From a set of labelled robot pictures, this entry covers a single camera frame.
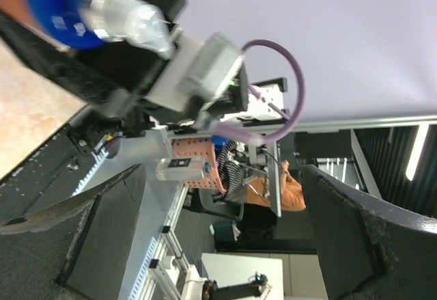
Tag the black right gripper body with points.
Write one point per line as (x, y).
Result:
(137, 70)

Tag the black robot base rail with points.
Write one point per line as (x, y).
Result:
(60, 167)

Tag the orange blue tube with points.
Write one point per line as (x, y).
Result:
(87, 24)

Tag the aluminium frame rail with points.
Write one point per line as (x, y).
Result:
(362, 123)

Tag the person in orange shirt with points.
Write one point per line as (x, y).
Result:
(264, 186)

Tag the pink perforated basket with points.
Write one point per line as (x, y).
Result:
(203, 147)

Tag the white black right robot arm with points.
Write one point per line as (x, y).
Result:
(261, 100)

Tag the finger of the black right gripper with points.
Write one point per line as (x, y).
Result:
(75, 77)

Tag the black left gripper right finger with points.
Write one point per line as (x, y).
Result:
(368, 248)

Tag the clear bottle black label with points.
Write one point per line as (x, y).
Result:
(182, 169)

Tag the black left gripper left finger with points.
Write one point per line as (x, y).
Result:
(77, 248)

